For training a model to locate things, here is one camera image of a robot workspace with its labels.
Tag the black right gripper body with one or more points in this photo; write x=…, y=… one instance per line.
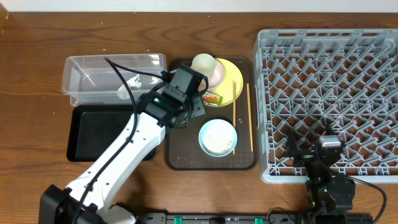
x=306, y=154

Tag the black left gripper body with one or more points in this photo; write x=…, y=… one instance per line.
x=196, y=108

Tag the green orange snack wrapper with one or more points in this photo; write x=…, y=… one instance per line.
x=212, y=99

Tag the light blue bowl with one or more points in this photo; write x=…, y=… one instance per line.
x=218, y=124

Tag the white napkin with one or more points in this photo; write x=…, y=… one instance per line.
x=133, y=83

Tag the rice leftovers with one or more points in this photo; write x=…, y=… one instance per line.
x=218, y=142

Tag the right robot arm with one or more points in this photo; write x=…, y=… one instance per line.
x=331, y=194

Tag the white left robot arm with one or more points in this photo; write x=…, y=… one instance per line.
x=89, y=198

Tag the grey plastic dishwasher rack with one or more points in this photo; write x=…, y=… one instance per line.
x=306, y=80

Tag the clear plastic waste bin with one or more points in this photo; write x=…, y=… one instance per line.
x=90, y=80

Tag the pink bowl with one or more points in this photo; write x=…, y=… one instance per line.
x=216, y=78

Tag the cream cup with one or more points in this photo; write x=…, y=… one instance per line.
x=205, y=64

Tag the brown plastic serving tray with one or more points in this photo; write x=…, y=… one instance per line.
x=183, y=151

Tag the left wooden chopstick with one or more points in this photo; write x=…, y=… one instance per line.
x=234, y=104

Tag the wooden chopstick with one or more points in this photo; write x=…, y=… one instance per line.
x=249, y=117
x=234, y=104

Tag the yellow plate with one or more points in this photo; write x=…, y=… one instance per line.
x=232, y=73

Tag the right wooden chopstick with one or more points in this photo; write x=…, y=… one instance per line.
x=249, y=117

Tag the black plastic tray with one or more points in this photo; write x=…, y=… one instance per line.
x=94, y=128

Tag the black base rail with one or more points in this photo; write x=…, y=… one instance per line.
x=275, y=216

